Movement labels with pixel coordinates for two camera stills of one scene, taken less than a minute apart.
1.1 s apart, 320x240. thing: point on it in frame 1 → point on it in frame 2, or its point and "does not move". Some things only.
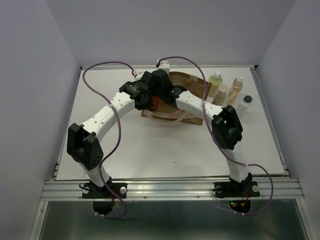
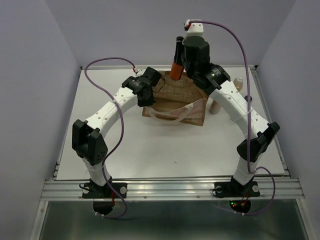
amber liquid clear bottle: x=236 y=87 does not move
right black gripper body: x=156 y=91 → x=190 y=71
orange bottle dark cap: x=154 y=101 → x=176 y=70
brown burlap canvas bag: x=195 y=87 does not move
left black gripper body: x=147 y=104 does not move
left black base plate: x=90 y=190 does not move
